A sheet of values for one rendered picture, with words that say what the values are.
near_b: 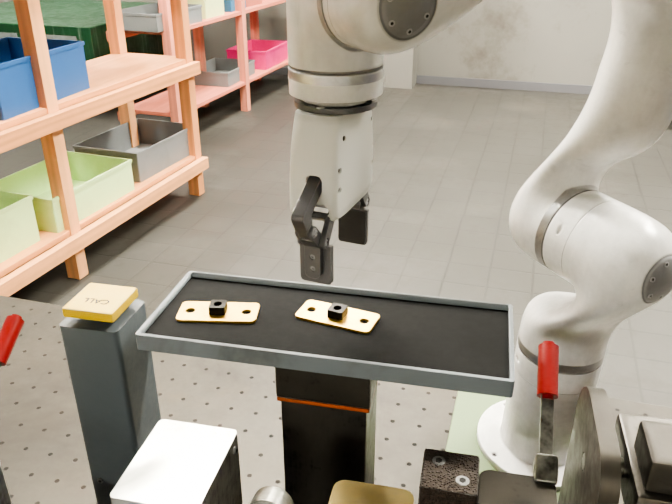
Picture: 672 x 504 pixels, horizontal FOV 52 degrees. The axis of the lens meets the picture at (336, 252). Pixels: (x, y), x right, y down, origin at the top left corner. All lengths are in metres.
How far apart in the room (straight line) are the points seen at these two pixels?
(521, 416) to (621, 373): 1.76
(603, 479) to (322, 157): 0.33
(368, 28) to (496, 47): 6.46
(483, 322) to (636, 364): 2.17
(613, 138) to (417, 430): 0.66
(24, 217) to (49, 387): 1.76
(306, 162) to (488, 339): 0.26
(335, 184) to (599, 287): 0.39
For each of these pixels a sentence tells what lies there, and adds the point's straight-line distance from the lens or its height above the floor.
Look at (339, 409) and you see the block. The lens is 0.73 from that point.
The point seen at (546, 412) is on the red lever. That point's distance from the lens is 0.70.
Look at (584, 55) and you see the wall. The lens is 6.97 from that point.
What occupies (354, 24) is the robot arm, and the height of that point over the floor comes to 1.47.
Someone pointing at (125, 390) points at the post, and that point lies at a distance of 0.82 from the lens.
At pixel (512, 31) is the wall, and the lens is 6.94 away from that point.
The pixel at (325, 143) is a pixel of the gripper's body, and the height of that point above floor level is 1.36.
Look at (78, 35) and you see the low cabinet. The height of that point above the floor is 0.64.
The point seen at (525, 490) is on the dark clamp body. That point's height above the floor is 1.08.
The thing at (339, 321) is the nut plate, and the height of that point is 1.16.
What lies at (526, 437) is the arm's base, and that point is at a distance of 1.08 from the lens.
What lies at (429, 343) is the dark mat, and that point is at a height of 1.16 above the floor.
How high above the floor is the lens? 1.54
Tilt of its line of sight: 26 degrees down
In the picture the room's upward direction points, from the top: straight up
